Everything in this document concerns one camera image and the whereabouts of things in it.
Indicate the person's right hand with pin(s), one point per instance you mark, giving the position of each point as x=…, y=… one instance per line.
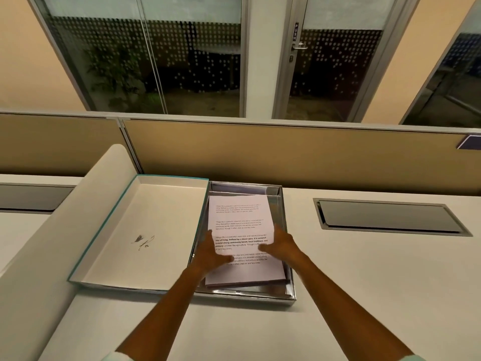
x=285, y=248

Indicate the person's left hand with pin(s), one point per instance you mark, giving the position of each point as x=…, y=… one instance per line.
x=205, y=259

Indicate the person's left thumb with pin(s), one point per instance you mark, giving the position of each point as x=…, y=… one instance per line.
x=226, y=260

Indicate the person's right thumb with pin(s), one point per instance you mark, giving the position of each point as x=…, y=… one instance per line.
x=268, y=244

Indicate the white printed paper sheet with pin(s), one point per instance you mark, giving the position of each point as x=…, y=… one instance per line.
x=240, y=221

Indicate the person's right forearm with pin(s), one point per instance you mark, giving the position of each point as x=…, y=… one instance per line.
x=345, y=308

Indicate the person's left forearm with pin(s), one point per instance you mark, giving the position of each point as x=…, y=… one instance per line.
x=159, y=312

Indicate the silver metal tray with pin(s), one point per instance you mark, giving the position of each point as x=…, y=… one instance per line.
x=280, y=206

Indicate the stack of white papers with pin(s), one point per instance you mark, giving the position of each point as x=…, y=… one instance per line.
x=259, y=283

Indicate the white teal-edged box lid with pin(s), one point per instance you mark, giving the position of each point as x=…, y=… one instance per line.
x=150, y=229

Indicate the tan desk partition panel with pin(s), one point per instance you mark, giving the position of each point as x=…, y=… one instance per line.
x=56, y=144
x=300, y=157

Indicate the white side divider panel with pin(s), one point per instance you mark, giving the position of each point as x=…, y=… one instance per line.
x=56, y=229

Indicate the pale right sleeve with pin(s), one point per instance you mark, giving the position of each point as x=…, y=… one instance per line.
x=410, y=357

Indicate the green potted plant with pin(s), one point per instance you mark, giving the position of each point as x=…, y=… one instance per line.
x=114, y=77

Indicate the dotted glass window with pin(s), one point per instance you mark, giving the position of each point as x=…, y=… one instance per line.
x=150, y=52

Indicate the glass door with metal frame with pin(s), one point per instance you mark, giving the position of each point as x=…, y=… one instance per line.
x=338, y=56

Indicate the glass window with dark frame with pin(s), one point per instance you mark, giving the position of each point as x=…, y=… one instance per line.
x=451, y=78

